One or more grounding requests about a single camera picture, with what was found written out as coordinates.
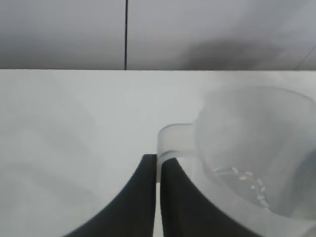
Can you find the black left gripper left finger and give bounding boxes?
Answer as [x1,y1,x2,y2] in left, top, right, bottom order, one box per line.
[65,154,158,237]

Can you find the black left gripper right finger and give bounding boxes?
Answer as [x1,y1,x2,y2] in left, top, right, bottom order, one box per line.
[160,158,247,237]

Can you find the white rice grains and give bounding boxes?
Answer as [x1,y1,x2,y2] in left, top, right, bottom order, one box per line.
[232,167,270,208]

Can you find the translucent plastic measuring cup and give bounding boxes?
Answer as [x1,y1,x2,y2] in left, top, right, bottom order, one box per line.
[157,85,316,237]

